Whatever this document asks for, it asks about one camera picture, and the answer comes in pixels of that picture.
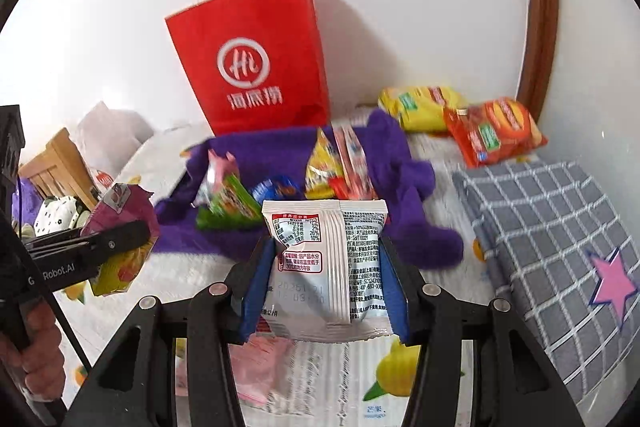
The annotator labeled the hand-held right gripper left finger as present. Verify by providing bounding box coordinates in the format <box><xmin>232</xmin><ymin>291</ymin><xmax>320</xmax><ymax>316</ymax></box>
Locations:
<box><xmin>62</xmin><ymin>234</ymin><xmax>278</xmax><ymax>427</ymax></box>

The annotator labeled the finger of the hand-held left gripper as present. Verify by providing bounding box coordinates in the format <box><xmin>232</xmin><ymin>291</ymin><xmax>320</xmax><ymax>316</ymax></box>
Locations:
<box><xmin>22</xmin><ymin>221</ymin><xmax>152</xmax><ymax>265</ymax></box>

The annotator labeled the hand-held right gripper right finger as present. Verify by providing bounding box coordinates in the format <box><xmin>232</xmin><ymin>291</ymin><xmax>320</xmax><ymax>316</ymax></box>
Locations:
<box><xmin>377</xmin><ymin>234</ymin><xmax>586</xmax><ymax>427</ymax></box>

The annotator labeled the pink and yellow snack packet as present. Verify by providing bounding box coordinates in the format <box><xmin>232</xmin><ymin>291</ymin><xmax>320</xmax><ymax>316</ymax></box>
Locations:
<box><xmin>80</xmin><ymin>182</ymin><xmax>161</xmax><ymax>298</ymax></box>

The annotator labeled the white snack packet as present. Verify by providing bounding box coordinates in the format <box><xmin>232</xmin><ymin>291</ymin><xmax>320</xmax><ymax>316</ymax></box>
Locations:
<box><xmin>260</xmin><ymin>199</ymin><xmax>391</xmax><ymax>344</ymax></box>

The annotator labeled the person's left hand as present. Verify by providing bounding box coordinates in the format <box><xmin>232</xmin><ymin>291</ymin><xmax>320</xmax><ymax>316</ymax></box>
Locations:
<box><xmin>0</xmin><ymin>302</ymin><xmax>66</xmax><ymax>408</ymax></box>

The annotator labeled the white polka dot plush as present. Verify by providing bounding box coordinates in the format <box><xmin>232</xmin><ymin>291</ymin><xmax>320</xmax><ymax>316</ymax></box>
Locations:
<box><xmin>32</xmin><ymin>196</ymin><xmax>91</xmax><ymax>238</ymax></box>

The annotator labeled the purple fabric item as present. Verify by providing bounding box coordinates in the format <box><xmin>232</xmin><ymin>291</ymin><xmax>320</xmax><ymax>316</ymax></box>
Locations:
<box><xmin>11</xmin><ymin>179</ymin><xmax>43</xmax><ymax>228</ymax></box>

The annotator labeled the flat pink packet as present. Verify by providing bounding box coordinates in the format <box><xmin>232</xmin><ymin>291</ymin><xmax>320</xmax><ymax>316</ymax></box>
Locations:
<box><xmin>230</xmin><ymin>334</ymin><xmax>296</xmax><ymax>405</ymax></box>

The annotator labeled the green snack packet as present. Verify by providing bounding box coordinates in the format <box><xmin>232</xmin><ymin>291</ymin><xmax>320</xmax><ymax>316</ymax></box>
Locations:
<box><xmin>195</xmin><ymin>172</ymin><xmax>263</xmax><ymax>230</ymax></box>

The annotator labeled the wooden chair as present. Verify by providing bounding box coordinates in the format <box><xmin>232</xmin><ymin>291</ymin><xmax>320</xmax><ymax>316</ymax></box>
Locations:
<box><xmin>19</xmin><ymin>127</ymin><xmax>98</xmax><ymax>210</ymax></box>

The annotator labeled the fruit print bed sheet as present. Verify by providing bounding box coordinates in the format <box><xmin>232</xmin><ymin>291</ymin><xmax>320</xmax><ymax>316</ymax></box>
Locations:
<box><xmin>50</xmin><ymin>107</ymin><xmax>501</xmax><ymax>427</ymax></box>

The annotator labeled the blue snack packet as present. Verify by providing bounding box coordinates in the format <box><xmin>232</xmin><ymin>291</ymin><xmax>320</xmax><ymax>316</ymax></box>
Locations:
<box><xmin>250</xmin><ymin>175</ymin><xmax>303</xmax><ymax>202</ymax></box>

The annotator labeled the white plastic bag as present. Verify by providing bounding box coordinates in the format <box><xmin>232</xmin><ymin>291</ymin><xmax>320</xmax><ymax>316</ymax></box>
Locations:
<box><xmin>75</xmin><ymin>101</ymin><xmax>156</xmax><ymax>168</ymax></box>

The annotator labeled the purple towel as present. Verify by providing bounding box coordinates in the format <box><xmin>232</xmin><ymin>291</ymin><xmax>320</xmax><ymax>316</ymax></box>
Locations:
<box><xmin>152</xmin><ymin>109</ymin><xmax>466</xmax><ymax>268</ymax></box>

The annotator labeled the pale pink snack packet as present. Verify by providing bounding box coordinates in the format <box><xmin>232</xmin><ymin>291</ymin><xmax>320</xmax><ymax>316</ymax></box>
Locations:
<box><xmin>197</xmin><ymin>149</ymin><xmax>238</xmax><ymax>208</ymax></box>

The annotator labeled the red and white snack strip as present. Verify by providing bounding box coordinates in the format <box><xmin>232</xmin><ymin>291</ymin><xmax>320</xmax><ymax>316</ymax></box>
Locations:
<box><xmin>332</xmin><ymin>124</ymin><xmax>378</xmax><ymax>200</ymax></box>

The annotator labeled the yellow candy bag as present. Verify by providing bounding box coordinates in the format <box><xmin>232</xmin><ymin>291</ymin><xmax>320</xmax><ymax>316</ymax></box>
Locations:
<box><xmin>305</xmin><ymin>127</ymin><xmax>351</xmax><ymax>200</ymax></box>

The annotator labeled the grey checked pillow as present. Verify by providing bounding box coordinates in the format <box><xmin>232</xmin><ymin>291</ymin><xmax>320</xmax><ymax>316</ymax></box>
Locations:
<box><xmin>452</xmin><ymin>159</ymin><xmax>640</xmax><ymax>408</ymax></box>

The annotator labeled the yellow chip bag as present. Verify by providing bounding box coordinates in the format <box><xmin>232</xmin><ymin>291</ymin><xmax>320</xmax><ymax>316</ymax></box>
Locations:
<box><xmin>377</xmin><ymin>85</ymin><xmax>468</xmax><ymax>134</ymax></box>

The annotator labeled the orange chip bag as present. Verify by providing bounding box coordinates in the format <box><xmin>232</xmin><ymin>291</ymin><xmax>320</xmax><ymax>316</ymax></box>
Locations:
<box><xmin>442</xmin><ymin>98</ymin><xmax>548</xmax><ymax>168</ymax></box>

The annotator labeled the red paper bag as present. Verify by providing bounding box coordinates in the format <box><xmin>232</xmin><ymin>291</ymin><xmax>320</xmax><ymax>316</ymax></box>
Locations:
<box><xmin>165</xmin><ymin>0</ymin><xmax>331</xmax><ymax>136</ymax></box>

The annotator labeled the brown wooden door frame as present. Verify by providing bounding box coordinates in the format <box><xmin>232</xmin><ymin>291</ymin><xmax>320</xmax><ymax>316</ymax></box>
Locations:
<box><xmin>517</xmin><ymin>0</ymin><xmax>560</xmax><ymax>122</ymax></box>

